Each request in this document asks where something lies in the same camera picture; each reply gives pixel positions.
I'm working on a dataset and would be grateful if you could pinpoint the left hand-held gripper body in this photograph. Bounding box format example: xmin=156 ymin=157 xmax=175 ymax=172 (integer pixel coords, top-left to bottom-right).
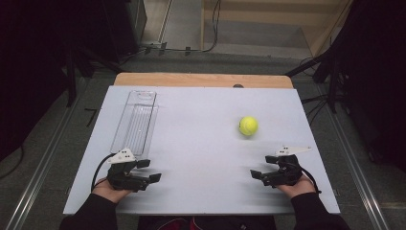
xmin=106 ymin=148 xmax=151 ymax=193

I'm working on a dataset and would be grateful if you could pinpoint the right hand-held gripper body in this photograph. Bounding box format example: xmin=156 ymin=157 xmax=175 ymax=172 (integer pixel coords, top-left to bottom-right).
xmin=259 ymin=145 xmax=312 ymax=188

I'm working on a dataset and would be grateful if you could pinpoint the person's left hand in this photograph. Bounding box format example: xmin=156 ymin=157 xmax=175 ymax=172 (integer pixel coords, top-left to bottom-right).
xmin=92 ymin=176 xmax=134 ymax=204

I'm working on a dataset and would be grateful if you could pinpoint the person's right hand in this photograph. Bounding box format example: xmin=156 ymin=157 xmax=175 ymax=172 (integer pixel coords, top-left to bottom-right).
xmin=275 ymin=173 xmax=317 ymax=199

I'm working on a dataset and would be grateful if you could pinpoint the yellow tennis ball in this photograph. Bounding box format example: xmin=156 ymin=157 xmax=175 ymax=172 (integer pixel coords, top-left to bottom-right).
xmin=237 ymin=115 xmax=259 ymax=137

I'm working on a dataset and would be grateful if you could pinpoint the clear plastic container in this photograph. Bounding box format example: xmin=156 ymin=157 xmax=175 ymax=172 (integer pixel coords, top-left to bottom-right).
xmin=109 ymin=90 xmax=160 ymax=157

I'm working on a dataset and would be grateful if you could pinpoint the white board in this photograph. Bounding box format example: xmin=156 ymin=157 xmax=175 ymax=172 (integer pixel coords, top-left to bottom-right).
xmin=62 ymin=84 xmax=341 ymax=216

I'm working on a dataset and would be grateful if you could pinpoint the wooden table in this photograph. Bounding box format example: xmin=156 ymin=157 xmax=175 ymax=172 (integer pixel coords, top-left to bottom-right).
xmin=113 ymin=72 xmax=294 ymax=89

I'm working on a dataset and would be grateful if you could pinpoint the black stand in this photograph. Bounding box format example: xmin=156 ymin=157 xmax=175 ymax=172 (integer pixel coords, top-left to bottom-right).
xmin=284 ymin=37 xmax=352 ymax=114
xmin=63 ymin=41 xmax=124 ymax=108

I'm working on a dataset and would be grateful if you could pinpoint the black cabinet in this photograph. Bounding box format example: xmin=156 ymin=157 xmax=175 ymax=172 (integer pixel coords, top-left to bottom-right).
xmin=103 ymin=0 xmax=148 ymax=62

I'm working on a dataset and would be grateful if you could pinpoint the black curtain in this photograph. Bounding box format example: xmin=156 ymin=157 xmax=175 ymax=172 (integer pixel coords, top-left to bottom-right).
xmin=328 ymin=0 xmax=406 ymax=173
xmin=0 ymin=0 xmax=106 ymax=162

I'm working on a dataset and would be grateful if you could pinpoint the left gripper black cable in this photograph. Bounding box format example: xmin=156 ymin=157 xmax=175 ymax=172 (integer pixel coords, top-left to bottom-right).
xmin=91 ymin=152 xmax=117 ymax=193

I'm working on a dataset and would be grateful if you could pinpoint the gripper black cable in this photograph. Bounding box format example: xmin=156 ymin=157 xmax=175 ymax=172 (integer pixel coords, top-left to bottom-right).
xmin=285 ymin=161 xmax=323 ymax=195
xmin=91 ymin=152 xmax=117 ymax=193

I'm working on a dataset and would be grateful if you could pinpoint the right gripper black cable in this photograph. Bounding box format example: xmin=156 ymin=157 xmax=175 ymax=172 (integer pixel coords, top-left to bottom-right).
xmin=285 ymin=161 xmax=323 ymax=195

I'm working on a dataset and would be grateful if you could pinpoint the metal floor rail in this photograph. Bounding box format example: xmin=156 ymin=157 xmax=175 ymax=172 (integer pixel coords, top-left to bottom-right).
xmin=3 ymin=76 xmax=92 ymax=230
xmin=314 ymin=83 xmax=391 ymax=230

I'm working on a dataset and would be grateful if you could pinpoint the wooden frame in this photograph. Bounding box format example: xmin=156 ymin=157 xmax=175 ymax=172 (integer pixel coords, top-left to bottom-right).
xmin=199 ymin=0 xmax=354 ymax=58

